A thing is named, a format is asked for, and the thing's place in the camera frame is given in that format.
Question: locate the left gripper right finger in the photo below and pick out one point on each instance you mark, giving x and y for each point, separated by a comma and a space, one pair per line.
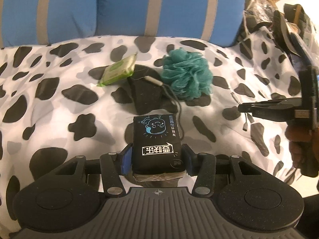
203, 166

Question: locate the black pouch with cord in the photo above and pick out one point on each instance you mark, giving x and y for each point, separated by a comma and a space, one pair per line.
147, 95

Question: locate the blue striped cushion left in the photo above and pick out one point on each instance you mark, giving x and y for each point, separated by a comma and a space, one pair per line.
44, 22

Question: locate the person right hand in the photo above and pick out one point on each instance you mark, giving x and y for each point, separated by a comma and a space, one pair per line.
296, 135

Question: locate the blue striped cushion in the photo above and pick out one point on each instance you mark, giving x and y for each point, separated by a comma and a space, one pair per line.
215, 21
44, 22

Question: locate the green wet wipes pack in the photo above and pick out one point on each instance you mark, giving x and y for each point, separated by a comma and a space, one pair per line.
118, 71

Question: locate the teal mesh bath loofah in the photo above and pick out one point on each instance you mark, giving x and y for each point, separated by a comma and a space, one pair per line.
187, 74

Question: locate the black tissue pack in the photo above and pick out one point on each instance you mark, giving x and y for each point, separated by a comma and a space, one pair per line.
156, 149

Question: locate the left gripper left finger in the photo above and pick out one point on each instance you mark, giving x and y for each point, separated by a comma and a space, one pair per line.
112, 166

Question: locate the blue striped cushion right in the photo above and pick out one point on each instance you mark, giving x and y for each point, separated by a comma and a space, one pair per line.
215, 21

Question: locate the cow print blanket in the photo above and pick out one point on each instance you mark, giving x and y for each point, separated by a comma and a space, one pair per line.
53, 110

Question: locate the dark clutter pile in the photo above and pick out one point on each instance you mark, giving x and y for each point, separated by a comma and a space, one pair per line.
293, 30

